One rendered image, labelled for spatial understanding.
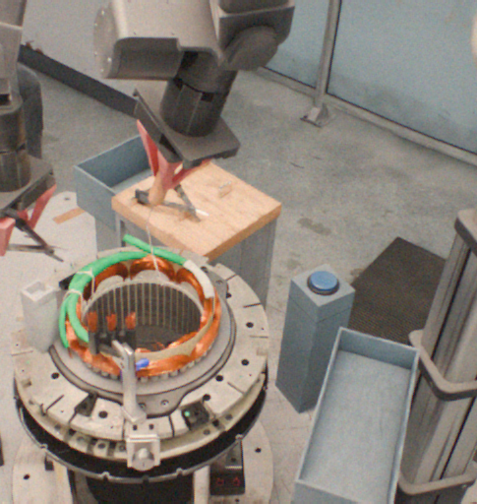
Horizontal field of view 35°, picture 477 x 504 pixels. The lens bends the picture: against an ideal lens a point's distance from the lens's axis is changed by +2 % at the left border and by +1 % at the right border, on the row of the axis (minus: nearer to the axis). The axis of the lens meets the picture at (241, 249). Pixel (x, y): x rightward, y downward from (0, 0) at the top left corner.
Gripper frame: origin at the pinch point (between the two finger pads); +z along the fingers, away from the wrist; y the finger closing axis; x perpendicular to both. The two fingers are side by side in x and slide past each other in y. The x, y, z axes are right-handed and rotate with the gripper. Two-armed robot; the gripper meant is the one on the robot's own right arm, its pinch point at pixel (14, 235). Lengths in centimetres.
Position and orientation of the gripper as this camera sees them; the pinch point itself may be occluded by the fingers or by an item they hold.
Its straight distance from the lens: 99.7
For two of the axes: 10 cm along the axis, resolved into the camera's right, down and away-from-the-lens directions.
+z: -1.0, 7.4, 6.6
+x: 9.0, 3.5, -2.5
